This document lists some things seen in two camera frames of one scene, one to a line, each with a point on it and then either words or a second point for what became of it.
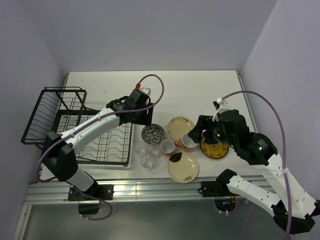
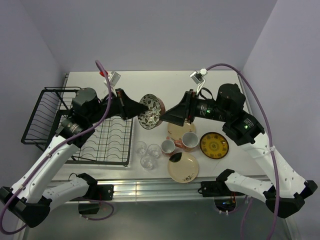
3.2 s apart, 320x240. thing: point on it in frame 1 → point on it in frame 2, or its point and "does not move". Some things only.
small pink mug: (167, 146) does not move
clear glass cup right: (153, 151) does not move
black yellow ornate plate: (214, 150) does not move
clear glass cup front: (147, 162) does not move
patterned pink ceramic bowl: (153, 134) → (150, 119)
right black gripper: (204, 122) → (186, 108)
